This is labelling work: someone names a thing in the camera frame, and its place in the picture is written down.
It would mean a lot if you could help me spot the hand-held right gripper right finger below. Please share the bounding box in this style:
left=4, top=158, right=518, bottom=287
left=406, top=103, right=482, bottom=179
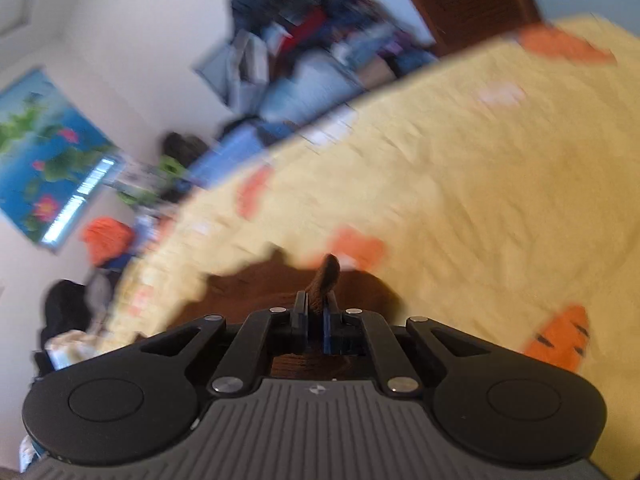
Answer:
left=322, top=292, right=501, bottom=397

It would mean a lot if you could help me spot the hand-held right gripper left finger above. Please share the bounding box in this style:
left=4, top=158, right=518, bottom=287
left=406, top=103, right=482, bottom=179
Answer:
left=127, top=290, right=310, bottom=398

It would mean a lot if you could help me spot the brown cloth garment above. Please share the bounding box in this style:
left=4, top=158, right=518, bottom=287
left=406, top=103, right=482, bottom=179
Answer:
left=204, top=254, right=407, bottom=382

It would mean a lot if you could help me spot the pile of clothes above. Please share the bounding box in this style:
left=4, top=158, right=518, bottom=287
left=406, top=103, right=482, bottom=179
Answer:
left=192, top=0, right=442, bottom=127

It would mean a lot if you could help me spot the blue bed sheet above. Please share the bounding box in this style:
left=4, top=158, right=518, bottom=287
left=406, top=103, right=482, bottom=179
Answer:
left=189, top=121, right=306, bottom=188

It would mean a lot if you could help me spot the black and green bag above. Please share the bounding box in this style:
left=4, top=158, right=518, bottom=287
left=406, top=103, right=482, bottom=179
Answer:
left=117, top=131, right=210, bottom=207

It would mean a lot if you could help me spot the yellow printed blanket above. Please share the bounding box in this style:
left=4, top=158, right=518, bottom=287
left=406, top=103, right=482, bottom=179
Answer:
left=95, top=15, right=640, bottom=480

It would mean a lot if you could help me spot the orange cloth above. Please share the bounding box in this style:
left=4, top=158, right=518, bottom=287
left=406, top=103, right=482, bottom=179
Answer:
left=80, top=216, right=137, bottom=269

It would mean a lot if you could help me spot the white cloth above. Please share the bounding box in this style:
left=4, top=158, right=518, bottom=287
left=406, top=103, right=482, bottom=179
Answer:
left=44, top=331, right=103, bottom=372

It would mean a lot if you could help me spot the dark cloth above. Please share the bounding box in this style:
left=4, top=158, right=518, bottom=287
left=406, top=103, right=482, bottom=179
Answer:
left=39, top=279, right=95, bottom=353

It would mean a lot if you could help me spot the brown wooden door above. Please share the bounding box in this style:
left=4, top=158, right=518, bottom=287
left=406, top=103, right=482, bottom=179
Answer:
left=382, top=0, right=544, bottom=59

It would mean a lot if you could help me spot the lotus flower wall poster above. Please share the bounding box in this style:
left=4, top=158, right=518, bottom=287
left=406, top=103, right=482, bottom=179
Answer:
left=0, top=67, right=126, bottom=254

